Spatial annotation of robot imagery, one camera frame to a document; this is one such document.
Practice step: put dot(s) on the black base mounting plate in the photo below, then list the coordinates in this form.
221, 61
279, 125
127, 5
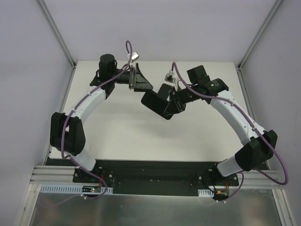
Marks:
170, 178

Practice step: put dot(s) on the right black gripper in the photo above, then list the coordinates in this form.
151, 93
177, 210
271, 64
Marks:
175, 100

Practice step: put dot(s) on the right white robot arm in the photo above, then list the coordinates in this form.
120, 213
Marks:
258, 144

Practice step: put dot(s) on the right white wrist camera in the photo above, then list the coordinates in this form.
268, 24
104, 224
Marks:
170, 77

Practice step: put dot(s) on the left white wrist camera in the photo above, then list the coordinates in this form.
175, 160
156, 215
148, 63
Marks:
132, 57

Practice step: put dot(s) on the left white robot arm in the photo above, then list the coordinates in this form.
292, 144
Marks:
67, 132

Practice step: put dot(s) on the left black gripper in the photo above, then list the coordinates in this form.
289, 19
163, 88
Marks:
132, 77

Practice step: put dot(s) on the aluminium frame rail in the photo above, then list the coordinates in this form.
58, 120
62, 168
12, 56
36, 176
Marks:
52, 175

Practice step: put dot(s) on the right white cable duct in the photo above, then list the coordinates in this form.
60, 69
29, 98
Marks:
205, 193

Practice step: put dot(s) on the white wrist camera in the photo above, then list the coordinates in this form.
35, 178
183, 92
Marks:
170, 77
132, 57

